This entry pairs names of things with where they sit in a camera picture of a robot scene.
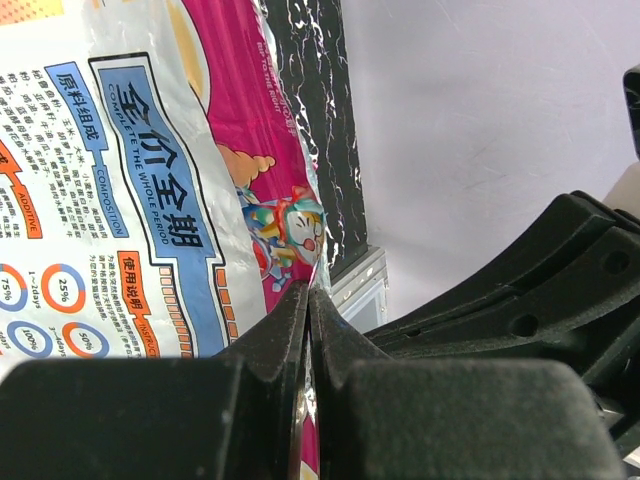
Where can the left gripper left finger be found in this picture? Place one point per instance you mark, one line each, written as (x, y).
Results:
(234, 415)

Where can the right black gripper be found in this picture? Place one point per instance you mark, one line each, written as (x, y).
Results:
(567, 289)

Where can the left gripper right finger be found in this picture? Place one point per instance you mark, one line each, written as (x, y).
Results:
(381, 418)

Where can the pink pet food bag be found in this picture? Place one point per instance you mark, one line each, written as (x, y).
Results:
(157, 200)

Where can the aluminium frame rail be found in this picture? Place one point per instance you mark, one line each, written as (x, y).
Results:
(360, 292)

